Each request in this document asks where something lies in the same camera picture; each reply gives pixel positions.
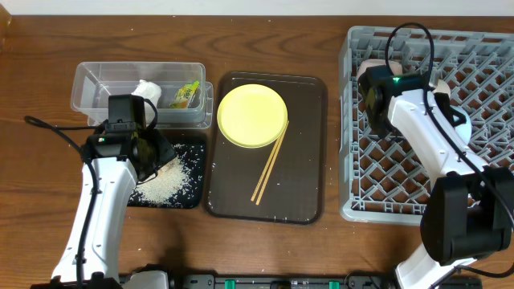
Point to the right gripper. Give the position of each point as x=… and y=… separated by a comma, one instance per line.
x=368, y=106

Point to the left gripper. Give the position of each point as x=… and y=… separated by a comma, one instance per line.
x=166, y=151

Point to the pink bowl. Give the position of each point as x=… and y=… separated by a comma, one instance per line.
x=377, y=69

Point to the rice pile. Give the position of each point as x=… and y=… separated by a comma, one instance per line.
x=170, y=188

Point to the white napkin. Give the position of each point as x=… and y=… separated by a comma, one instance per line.
x=149, y=91

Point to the green snack wrapper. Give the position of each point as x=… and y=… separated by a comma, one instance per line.
x=185, y=95

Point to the white cup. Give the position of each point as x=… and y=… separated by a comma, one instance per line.
x=441, y=87

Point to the light blue bowl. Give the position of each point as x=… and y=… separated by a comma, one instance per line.
x=465, y=130

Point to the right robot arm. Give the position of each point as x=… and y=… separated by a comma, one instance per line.
x=469, y=215

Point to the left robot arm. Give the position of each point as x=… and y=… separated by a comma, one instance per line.
x=123, y=152

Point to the grey dishwasher rack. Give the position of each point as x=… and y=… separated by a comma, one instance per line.
x=382, y=181

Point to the black plastic tray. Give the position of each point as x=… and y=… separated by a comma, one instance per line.
x=192, y=150

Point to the clear plastic bin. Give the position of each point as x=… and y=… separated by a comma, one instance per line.
x=94, y=82

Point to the yellow plate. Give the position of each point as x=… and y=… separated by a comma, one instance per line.
x=252, y=115

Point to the wooden chopstick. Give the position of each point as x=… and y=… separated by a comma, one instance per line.
x=267, y=166
x=272, y=168

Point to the brown serving tray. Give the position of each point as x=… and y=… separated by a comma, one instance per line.
x=293, y=193

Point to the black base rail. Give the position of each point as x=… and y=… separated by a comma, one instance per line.
x=281, y=282

